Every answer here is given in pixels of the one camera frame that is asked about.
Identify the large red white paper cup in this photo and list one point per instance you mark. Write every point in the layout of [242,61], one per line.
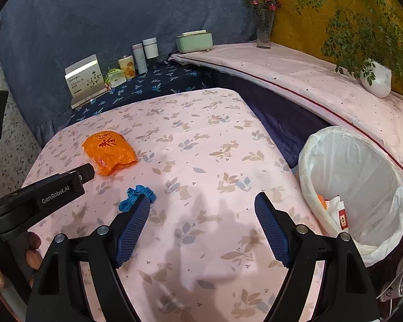
[343,219]

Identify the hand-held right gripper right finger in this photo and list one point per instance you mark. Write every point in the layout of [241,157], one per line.
[272,228]

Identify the white pink bottle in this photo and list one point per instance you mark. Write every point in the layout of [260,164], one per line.
[139,58]

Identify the pink rabbit print sheet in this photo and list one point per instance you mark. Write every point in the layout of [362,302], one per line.
[194,174]

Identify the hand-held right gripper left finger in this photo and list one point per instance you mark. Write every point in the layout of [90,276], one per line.
[134,228]

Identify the pink shelf cloth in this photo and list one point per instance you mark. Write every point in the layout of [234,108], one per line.
[322,87]

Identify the pale green packet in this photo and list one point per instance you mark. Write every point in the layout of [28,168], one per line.
[116,77]

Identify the glass vase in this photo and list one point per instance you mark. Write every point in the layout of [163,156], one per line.
[264,30]

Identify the white tumbler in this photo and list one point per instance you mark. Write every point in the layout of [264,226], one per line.
[151,52]

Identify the white tissue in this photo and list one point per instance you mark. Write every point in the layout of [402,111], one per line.
[334,204]

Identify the white gold cardboard box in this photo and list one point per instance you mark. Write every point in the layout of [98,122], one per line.
[85,80]

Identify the yellow patterned cloth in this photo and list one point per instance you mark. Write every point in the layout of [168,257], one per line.
[302,30]

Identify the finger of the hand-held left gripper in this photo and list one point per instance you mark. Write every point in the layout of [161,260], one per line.
[86,172]

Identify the trash bin with white liner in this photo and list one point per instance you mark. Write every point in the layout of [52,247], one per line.
[356,161]

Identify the green tissue box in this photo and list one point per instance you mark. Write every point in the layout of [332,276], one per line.
[193,42]

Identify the orange printed plastic bag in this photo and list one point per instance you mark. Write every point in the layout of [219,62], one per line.
[322,203]
[110,151]

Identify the blue blanket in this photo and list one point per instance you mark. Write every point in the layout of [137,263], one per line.
[104,13]

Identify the navy printed cloth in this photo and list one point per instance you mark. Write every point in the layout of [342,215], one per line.
[147,87]

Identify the dark purple cloth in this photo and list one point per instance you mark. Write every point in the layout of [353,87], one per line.
[275,117]

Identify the blue ribbon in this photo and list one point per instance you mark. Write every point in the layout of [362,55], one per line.
[137,193]

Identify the pink flowers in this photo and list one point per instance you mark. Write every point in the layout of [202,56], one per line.
[263,1]

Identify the green plant in white pot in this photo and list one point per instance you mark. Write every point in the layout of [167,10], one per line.
[376,78]

